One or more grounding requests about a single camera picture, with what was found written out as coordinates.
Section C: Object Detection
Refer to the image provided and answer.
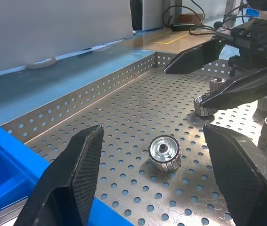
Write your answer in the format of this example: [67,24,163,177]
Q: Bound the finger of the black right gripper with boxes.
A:
[200,61,267,111]
[163,38,226,75]

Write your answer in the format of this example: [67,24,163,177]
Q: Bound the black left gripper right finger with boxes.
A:
[203,124,267,226]

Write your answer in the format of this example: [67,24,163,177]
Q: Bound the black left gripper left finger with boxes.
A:
[13,124,105,226]

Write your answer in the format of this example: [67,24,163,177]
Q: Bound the brown cardboard box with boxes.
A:
[177,13,205,24]

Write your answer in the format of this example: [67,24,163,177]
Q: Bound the blue compartment tray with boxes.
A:
[0,116,135,226]

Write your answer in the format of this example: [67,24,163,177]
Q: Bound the brown cardboard sheet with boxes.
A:
[121,29,218,57]

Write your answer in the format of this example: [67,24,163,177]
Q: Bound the white board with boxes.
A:
[142,0,165,31]

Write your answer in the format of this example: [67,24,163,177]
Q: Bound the perforated metal tray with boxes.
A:
[0,51,267,226]

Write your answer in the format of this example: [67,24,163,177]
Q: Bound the white backdrop panel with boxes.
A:
[0,0,134,70]

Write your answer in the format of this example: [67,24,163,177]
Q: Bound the black power adapter cable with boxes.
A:
[162,4,206,27]

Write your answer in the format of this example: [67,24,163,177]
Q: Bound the white tape ring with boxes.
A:
[25,57,57,70]

